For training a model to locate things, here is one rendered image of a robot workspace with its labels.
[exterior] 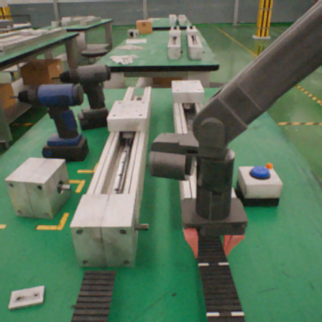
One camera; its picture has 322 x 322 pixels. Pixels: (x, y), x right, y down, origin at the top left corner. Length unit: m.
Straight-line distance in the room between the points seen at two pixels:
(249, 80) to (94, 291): 0.37
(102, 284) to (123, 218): 0.11
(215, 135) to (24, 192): 0.44
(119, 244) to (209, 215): 0.16
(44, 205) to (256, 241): 0.44
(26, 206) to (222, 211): 0.42
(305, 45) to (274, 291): 0.37
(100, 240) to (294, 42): 0.40
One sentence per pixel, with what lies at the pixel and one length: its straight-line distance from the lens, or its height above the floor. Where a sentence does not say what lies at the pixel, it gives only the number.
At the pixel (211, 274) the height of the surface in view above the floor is 0.80.
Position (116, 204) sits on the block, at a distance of 0.54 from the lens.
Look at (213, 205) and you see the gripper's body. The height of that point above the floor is 0.92.
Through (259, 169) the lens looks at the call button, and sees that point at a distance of 0.70.
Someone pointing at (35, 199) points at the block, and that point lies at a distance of 0.68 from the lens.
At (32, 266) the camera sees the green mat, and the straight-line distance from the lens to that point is 0.61.
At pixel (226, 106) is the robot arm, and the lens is 0.39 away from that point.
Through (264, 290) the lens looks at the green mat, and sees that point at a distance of 0.55.
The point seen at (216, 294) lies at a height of 0.81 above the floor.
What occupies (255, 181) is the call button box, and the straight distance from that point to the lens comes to 0.68.
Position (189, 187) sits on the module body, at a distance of 0.60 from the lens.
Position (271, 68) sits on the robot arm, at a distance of 0.39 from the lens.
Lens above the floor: 1.20
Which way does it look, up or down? 29 degrees down
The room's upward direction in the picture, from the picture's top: 2 degrees counter-clockwise
